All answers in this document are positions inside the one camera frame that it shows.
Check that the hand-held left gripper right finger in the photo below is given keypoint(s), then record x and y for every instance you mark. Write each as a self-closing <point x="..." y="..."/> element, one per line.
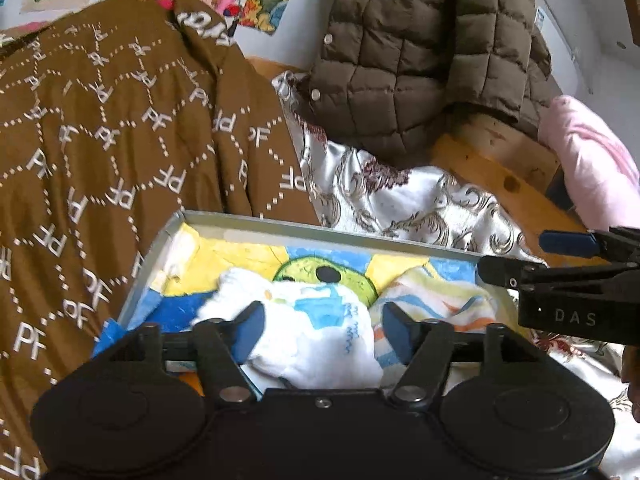
<point x="397" y="330"/>

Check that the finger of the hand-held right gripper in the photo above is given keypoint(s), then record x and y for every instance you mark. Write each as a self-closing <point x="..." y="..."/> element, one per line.
<point x="565" y="242"/>
<point x="500" y="272"/>

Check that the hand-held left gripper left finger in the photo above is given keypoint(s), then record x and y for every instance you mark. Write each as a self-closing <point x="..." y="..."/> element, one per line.
<point x="252" y="327"/>

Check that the pastel striped sock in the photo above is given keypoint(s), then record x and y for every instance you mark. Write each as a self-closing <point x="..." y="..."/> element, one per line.
<point x="440" y="295"/>

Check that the white sock with blue print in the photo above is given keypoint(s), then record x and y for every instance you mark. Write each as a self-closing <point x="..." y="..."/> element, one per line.
<point x="310" y="340"/>

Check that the metal tray with painted bottom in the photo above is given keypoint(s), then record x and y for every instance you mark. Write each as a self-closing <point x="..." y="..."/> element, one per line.
<point x="240" y="250"/>

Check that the pink cloth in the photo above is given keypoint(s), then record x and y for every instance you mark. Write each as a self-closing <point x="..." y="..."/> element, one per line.
<point x="595" y="160"/>

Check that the silver floral quilt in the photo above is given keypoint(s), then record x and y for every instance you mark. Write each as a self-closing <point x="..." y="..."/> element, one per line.
<point x="400" y="200"/>

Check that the white air conditioner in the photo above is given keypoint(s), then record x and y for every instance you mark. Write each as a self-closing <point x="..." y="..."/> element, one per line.
<point x="555" y="45"/>

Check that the brown printed blanket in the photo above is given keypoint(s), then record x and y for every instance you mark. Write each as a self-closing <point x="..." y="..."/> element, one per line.
<point x="125" y="160"/>

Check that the brown puffer jacket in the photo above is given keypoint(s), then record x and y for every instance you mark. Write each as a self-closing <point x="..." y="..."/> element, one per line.
<point x="410" y="60"/>

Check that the wooden ceiling trim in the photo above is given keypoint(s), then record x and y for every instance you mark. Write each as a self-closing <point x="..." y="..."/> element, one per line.
<point x="630" y="0"/>

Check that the wooden bed frame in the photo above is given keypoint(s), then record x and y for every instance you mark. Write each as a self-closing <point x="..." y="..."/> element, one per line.
<point x="500" y="175"/>

